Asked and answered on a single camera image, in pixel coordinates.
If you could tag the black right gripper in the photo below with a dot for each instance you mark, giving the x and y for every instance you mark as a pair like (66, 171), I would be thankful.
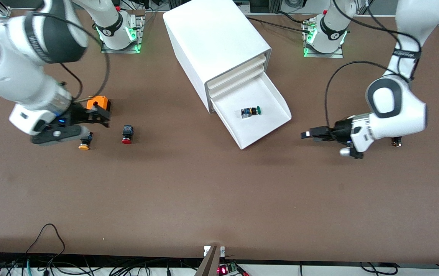
(77, 114)

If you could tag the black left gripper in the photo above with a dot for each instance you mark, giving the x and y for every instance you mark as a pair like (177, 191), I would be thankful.
(341, 129)

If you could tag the white lowest drawer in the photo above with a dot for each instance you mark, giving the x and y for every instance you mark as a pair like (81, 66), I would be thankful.
(257, 128)

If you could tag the green push button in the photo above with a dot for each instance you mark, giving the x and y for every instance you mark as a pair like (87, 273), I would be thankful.
(250, 112)

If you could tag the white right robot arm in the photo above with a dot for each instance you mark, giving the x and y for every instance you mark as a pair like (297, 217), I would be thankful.
(20, 80)

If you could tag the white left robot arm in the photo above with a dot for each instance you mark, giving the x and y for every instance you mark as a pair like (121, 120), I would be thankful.
(395, 111)

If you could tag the orange button box with hole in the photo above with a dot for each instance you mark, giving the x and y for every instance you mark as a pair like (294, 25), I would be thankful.
(102, 101)

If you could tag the red push button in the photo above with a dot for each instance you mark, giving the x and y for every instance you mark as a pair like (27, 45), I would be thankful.
(127, 134)

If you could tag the yellow push button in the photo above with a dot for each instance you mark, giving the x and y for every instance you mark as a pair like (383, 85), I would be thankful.
(84, 147)

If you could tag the white drawer cabinet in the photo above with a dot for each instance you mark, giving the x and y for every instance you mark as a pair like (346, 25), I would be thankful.
(211, 34)

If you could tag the circuit board with red light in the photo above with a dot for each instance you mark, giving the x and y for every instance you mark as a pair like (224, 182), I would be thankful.
(223, 270)

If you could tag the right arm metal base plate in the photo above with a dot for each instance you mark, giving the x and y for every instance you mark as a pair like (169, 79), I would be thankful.
(106, 50)

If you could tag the black flat-head switch component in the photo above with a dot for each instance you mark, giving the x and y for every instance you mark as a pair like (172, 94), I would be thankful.
(397, 143)

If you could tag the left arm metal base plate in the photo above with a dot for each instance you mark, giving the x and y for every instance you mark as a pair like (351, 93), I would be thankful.
(336, 56)

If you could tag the aluminium frame profile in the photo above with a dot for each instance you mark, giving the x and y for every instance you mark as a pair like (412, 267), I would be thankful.
(4, 9)

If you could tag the white mount bracket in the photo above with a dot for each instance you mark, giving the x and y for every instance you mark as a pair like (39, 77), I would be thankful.
(206, 251)

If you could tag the brown camera mount post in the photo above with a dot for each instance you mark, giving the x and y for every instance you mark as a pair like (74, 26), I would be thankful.
(209, 264)

